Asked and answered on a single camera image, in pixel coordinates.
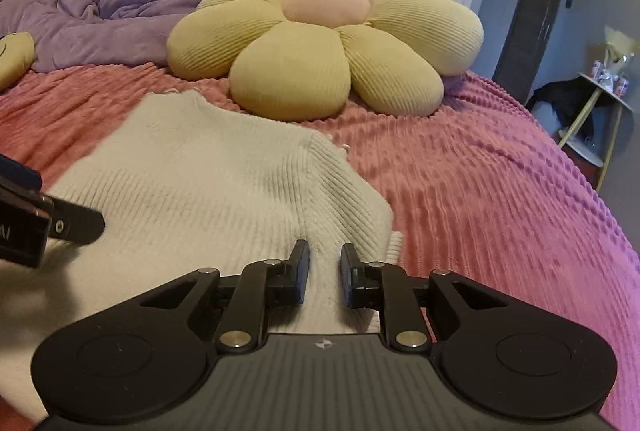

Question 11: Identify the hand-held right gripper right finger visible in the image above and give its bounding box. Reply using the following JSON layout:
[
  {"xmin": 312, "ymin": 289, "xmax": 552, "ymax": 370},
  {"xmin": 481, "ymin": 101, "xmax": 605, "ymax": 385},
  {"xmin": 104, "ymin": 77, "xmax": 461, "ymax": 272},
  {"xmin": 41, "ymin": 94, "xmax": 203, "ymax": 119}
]
[{"xmin": 340, "ymin": 242, "xmax": 506, "ymax": 354}]

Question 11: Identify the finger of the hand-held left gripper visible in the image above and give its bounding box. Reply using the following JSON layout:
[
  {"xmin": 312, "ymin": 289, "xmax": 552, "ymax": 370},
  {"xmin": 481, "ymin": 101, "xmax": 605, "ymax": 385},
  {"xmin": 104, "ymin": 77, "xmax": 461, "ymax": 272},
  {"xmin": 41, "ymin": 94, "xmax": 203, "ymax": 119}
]
[{"xmin": 44, "ymin": 194, "xmax": 106, "ymax": 246}]

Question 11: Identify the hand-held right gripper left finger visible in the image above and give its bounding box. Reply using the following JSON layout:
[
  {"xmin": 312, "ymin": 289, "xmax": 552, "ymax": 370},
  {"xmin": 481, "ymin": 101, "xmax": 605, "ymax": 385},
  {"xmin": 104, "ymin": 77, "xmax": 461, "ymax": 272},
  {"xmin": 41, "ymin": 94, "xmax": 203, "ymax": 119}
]
[{"xmin": 131, "ymin": 239, "xmax": 312, "ymax": 354}]

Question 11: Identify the white knit sweater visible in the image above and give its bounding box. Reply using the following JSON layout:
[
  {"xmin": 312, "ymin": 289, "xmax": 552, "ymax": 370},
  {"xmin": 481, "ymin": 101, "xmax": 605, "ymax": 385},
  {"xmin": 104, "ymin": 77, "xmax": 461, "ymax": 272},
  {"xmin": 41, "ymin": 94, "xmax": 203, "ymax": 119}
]
[{"xmin": 0, "ymin": 90, "xmax": 405, "ymax": 422}]

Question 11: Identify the pink textured blanket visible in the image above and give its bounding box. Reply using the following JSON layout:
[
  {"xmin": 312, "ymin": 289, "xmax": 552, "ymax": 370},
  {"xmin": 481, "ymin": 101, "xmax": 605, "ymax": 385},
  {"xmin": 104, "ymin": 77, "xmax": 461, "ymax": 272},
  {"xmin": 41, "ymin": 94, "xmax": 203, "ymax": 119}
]
[{"xmin": 0, "ymin": 61, "xmax": 640, "ymax": 431}]

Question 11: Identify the yellow face pillow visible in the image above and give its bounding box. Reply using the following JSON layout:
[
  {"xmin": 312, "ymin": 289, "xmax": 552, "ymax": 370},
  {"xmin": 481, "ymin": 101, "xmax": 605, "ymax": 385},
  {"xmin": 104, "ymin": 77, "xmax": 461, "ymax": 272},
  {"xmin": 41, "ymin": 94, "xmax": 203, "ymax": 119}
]
[{"xmin": 0, "ymin": 32, "xmax": 37, "ymax": 92}]

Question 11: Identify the purple fleece blanket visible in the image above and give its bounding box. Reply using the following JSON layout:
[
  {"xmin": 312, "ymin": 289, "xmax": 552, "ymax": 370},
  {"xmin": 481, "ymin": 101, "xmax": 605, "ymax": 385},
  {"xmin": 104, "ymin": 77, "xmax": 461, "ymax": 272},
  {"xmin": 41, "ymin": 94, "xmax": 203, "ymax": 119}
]
[{"xmin": 0, "ymin": 0, "xmax": 251, "ymax": 74}]

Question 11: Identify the yellow flower pillow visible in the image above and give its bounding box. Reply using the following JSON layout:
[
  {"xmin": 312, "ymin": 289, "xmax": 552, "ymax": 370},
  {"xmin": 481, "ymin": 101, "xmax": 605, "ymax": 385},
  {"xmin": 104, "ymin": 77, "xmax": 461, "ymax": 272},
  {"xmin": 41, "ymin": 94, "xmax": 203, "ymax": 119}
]
[{"xmin": 166, "ymin": 0, "xmax": 485, "ymax": 120}]

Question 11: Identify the dark cloth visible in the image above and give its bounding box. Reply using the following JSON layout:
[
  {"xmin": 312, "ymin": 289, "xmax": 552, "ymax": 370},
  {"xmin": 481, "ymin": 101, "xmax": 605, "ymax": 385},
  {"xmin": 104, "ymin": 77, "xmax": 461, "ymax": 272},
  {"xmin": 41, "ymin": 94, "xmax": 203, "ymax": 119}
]
[{"xmin": 530, "ymin": 80, "xmax": 608, "ymax": 136}]

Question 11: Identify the round side table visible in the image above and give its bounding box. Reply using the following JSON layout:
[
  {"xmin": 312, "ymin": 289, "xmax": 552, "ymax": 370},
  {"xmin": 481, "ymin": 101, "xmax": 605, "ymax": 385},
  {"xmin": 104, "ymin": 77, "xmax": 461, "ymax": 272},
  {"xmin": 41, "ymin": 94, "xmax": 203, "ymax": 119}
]
[{"xmin": 557, "ymin": 71, "xmax": 636, "ymax": 192}]

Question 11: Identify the dark door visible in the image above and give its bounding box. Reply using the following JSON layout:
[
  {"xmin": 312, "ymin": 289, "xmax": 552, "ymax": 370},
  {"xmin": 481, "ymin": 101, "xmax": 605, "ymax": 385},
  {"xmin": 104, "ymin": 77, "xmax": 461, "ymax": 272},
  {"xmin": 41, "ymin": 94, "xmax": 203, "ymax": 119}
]
[{"xmin": 492, "ymin": 0, "xmax": 573, "ymax": 104}]

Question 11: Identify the wrapped flower bouquet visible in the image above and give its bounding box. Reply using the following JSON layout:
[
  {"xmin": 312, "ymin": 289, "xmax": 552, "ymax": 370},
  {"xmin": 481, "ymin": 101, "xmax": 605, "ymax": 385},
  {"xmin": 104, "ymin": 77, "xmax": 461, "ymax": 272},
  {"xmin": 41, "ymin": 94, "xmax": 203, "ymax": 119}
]
[{"xmin": 599, "ymin": 26, "xmax": 636, "ymax": 92}]

